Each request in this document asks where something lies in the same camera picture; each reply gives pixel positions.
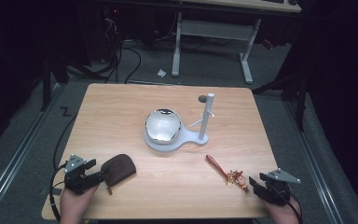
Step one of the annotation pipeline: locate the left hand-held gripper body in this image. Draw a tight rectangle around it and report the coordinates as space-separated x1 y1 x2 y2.
63 154 91 195

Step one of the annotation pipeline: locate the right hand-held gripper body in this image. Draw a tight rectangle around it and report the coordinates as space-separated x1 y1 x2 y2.
255 168 302 207

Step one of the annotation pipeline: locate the brown leather pouch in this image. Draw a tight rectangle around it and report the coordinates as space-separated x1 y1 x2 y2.
101 153 137 196

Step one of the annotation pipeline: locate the red strap doll keychain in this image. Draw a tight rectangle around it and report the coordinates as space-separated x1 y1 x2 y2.
205 154 250 194

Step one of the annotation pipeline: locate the white stand with post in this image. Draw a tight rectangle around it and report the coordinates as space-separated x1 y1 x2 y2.
143 92 216 153

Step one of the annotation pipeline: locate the shiny silver bowl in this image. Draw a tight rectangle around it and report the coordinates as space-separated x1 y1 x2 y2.
145 108 183 146

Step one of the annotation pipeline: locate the person's right hand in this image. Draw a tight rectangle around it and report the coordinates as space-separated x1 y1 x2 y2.
265 199 302 224

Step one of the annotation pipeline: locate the person's left hand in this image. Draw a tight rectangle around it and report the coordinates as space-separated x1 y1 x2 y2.
59 185 99 224

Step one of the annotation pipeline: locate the black metal stand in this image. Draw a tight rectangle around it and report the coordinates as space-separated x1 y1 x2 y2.
251 69 310 132
39 54 70 112

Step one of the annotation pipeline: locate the white-legged desk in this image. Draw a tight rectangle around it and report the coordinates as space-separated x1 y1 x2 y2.
171 0 302 85

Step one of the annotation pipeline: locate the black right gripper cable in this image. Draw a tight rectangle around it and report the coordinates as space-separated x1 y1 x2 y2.
276 186 304 224

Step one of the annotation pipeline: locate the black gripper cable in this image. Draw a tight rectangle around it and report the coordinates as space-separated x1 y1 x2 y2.
276 186 304 224
48 162 68 222

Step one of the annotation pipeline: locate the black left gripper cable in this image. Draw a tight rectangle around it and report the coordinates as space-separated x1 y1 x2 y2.
48 162 68 222

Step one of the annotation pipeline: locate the thin black floor cable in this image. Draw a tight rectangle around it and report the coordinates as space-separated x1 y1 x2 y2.
52 114 77 171

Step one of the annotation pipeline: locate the metal floor rail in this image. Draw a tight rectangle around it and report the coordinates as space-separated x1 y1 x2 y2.
0 83 67 218
283 101 346 224

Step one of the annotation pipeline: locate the black floor cable bundle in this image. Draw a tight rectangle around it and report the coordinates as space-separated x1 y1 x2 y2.
102 17 143 84

